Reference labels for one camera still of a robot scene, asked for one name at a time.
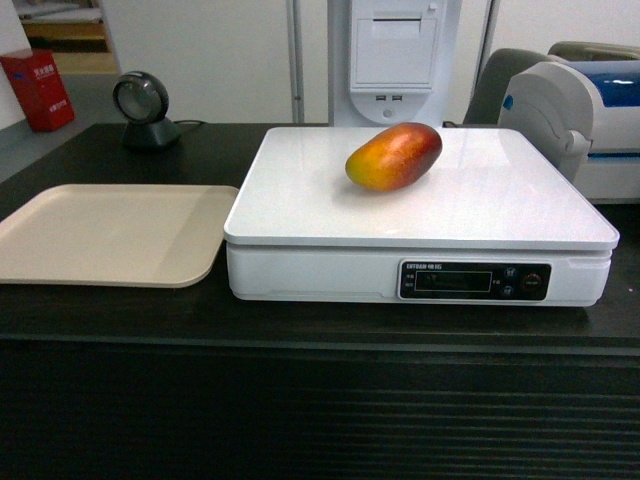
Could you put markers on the dark red yellow mango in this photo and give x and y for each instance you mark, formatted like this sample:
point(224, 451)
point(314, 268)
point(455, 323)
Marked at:
point(395, 158)

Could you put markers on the white checkout scale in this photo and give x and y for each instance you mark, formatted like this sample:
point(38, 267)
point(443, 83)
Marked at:
point(492, 222)

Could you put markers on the black checkout counter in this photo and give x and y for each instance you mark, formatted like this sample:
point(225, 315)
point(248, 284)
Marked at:
point(112, 383)

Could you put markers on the white receipt printer kiosk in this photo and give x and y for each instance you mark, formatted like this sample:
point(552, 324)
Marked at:
point(390, 61)

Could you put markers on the beige plastic tray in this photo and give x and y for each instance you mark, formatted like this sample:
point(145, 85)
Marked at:
point(157, 236)

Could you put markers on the grey office chair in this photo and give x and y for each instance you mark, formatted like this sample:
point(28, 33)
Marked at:
point(503, 64)

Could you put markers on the black barcode scanner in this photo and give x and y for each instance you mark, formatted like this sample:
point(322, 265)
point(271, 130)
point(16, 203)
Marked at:
point(144, 102)

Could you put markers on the grey label printer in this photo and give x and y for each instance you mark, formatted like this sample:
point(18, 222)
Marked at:
point(554, 106)

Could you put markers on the blue white printer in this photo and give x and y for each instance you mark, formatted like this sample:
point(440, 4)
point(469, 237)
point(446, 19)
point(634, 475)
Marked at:
point(609, 171)

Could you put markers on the red fire extinguisher box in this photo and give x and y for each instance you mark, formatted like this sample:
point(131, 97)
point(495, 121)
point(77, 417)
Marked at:
point(35, 80)

